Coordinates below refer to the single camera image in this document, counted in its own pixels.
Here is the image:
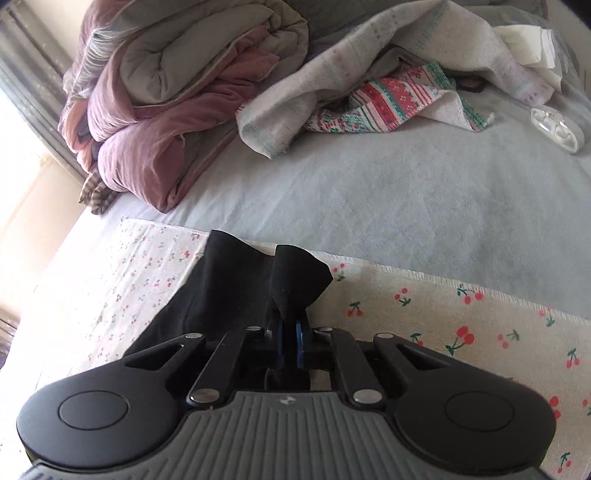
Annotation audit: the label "grey dotted curtain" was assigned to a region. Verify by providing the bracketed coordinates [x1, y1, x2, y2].
[0, 0, 88, 176]

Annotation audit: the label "bed with grey sheet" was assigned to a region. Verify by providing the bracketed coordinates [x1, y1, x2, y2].
[69, 0, 591, 319]

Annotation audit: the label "mauve quilt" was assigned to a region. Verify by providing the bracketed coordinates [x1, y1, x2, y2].
[60, 0, 310, 214]

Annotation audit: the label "white tissue paper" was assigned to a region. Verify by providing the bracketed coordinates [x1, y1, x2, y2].
[494, 25, 561, 70]

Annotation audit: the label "striped cloth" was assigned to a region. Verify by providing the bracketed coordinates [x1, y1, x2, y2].
[78, 174, 122, 215]

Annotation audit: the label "clear plastic case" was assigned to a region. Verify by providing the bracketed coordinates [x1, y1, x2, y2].
[530, 107, 583, 154]

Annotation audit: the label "cherry print cloth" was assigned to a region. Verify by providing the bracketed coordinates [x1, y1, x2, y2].
[14, 217, 591, 478]

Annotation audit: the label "white patterned blanket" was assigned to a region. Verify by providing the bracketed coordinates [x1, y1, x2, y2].
[235, 0, 555, 160]

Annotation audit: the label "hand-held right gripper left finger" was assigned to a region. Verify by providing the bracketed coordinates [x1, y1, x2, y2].
[122, 318, 289, 409]

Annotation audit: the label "black pants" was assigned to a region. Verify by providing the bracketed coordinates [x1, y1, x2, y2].
[124, 229, 333, 393]

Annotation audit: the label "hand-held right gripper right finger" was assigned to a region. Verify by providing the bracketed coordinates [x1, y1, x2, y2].
[293, 318, 453, 409]

